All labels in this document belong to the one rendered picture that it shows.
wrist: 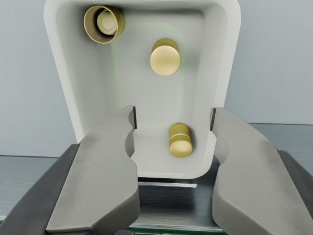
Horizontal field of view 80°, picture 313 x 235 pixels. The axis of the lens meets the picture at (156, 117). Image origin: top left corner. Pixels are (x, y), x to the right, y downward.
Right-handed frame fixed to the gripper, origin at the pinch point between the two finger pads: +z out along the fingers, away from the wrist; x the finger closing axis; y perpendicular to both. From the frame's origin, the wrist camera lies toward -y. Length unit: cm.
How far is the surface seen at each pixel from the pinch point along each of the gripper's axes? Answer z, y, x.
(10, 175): 11.2, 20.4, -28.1
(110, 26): 12.9, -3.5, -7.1
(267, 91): 16.5, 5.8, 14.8
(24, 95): 16.4, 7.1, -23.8
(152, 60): 10.1, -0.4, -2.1
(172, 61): 10.1, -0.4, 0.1
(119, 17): 12.2, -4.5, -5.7
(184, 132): 12.1, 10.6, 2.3
